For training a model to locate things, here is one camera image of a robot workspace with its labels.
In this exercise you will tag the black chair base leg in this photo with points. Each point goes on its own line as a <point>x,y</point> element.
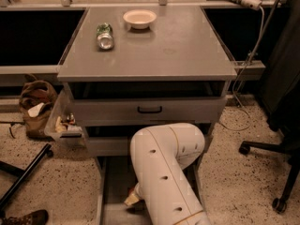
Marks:
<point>21,174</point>

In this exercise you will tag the grey drawer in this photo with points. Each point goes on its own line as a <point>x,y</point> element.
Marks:
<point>118,185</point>
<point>114,141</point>
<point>144,103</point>

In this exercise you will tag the black office chair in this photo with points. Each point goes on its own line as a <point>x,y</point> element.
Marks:
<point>287,119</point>

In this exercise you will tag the grey middle drawer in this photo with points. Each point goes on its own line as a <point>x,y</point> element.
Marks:
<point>114,141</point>

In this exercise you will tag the red apple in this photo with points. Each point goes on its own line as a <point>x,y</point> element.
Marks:
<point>131,192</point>

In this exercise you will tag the brown canvas bag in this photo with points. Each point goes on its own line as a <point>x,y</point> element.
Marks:
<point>36,103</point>

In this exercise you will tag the green soda can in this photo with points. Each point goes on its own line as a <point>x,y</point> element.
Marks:
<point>105,39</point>

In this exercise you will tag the grey bottom drawer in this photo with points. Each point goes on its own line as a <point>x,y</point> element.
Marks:
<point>118,185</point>

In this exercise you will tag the clear plastic bin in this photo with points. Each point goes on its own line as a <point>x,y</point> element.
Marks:
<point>61,125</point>

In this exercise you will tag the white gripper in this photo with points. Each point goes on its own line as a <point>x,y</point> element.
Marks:
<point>139,191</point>

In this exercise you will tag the grey top drawer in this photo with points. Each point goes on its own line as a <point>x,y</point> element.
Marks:
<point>144,103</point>

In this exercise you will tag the grey drawer cabinet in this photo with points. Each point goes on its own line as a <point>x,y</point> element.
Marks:
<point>179,46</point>

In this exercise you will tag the brown shoe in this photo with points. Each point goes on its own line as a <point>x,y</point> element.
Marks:
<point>39,217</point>

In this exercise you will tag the white bowl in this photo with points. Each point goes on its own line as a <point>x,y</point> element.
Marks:
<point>139,18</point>

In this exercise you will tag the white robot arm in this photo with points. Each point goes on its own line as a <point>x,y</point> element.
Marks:
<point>159,154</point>

